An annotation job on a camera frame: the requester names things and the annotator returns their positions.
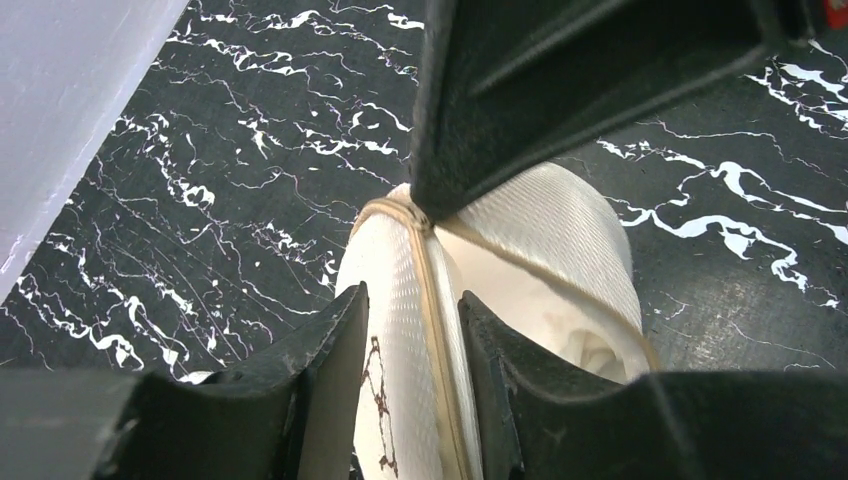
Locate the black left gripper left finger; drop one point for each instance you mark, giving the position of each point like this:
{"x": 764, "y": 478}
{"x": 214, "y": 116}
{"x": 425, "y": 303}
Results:
{"x": 286, "y": 412}

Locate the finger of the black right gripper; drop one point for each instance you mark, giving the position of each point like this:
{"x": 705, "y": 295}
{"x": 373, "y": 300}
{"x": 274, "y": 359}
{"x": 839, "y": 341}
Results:
{"x": 505, "y": 85}

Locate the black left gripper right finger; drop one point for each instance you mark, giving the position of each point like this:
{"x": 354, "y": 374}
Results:
{"x": 541, "y": 417}

